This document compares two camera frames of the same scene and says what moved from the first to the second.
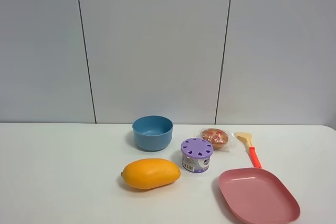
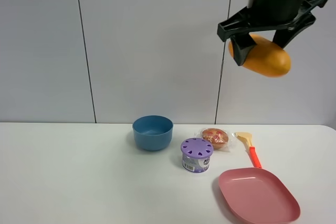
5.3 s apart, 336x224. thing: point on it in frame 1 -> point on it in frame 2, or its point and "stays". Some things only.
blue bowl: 153,133 stays
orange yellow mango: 150,173 -> 267,59
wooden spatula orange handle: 251,150 stays
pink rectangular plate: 255,196 stays
